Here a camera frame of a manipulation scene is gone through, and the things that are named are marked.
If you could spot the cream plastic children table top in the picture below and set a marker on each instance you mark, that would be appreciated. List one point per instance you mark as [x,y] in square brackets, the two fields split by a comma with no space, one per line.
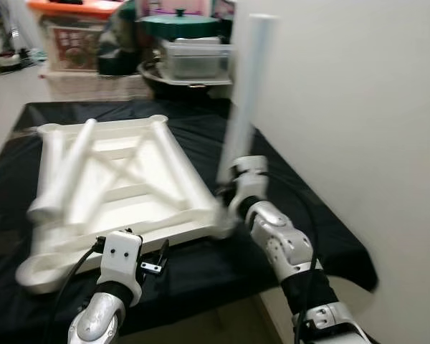
[129,201]

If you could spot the black tablecloth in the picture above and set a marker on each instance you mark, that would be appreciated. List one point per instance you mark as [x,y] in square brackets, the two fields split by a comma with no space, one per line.
[322,236]

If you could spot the black wok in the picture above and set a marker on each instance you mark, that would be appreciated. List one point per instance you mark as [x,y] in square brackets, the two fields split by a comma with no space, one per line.
[158,80]

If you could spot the clear plastic container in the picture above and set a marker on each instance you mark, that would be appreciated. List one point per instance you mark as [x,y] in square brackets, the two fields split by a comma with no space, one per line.
[193,61]

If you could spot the green pot lid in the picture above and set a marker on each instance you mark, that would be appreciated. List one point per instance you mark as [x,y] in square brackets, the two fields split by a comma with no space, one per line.
[179,27]

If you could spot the beige patterned cloth cover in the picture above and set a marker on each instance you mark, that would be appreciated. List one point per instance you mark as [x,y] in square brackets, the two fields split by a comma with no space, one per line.
[93,86]

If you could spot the black plastic bag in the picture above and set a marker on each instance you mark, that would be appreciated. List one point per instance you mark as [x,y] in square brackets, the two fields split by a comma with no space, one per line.
[118,50]

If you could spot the orange lid storage box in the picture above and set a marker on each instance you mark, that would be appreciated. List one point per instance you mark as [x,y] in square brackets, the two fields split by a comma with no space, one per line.
[72,46]

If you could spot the small floor appliance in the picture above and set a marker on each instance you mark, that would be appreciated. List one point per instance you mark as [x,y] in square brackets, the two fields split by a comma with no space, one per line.
[7,59]

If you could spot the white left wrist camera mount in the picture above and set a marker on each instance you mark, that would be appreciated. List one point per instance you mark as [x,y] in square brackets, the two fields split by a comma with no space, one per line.
[120,261]

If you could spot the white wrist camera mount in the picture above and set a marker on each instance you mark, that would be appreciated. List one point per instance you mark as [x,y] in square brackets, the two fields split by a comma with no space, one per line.
[120,261]
[251,175]

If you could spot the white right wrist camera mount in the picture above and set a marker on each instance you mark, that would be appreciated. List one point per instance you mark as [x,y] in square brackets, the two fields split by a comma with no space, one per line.
[251,175]

